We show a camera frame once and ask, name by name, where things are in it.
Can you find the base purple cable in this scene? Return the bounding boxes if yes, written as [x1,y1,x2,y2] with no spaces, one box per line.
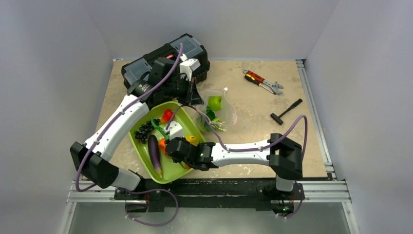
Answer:
[276,180,305,220]
[116,187,179,227]

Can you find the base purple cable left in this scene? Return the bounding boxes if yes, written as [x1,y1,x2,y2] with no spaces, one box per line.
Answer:
[116,187,179,227]

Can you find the toy yellow lemon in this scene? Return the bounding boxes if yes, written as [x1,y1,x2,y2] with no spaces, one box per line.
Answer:
[185,135,199,146]

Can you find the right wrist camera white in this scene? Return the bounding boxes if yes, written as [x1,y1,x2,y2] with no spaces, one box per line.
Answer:
[163,121,184,139]

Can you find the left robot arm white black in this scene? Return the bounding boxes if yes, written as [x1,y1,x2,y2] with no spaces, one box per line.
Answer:
[75,58,200,199]

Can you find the toy bok choy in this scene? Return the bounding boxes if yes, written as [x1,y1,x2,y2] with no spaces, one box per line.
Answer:
[197,109,220,132]

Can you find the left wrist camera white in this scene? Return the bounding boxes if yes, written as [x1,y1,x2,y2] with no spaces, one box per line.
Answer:
[179,54,201,80]

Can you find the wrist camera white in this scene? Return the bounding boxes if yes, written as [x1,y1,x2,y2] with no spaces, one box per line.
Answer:
[163,121,184,139]
[179,54,201,80]

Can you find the green plastic tray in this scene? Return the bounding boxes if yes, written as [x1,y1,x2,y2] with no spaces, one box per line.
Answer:
[129,101,206,184]

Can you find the toy red pepper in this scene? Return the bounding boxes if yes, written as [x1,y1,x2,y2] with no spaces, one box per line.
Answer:
[161,109,173,124]

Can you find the toy orange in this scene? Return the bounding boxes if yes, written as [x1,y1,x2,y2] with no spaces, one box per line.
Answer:
[158,138,168,156]

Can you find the black hammer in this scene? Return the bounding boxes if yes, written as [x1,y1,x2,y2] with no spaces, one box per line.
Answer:
[270,98,303,125]

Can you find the toy green apple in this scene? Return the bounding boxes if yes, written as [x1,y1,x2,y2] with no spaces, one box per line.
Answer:
[208,96,222,111]

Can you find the clear zip top bag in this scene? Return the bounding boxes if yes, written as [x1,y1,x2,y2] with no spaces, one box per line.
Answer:
[196,87,237,129]

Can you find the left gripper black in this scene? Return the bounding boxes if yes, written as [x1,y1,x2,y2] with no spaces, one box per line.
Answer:
[162,75,204,105]

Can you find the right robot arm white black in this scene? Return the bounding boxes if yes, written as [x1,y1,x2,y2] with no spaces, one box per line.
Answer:
[166,134,305,198]

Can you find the toy green chili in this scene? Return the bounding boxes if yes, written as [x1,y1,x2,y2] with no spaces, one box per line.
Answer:
[151,117,169,140]

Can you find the toy black grapes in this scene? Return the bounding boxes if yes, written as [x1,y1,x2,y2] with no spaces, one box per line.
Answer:
[133,119,160,144]

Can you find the toy green beans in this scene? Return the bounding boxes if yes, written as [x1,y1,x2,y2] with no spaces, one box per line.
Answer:
[204,118,226,132]

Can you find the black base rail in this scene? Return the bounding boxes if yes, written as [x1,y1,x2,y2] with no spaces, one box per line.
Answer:
[114,178,305,215]

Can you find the aluminium table frame rail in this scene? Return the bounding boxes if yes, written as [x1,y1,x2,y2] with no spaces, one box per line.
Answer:
[66,180,116,203]

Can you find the toy purple eggplant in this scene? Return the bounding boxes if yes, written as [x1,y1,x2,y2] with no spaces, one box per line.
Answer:
[148,135,163,178]

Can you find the black toolbox red handle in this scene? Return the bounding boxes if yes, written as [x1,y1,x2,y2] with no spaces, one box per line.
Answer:
[121,34,210,105]

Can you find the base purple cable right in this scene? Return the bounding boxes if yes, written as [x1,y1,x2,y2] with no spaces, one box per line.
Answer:
[276,180,305,220]

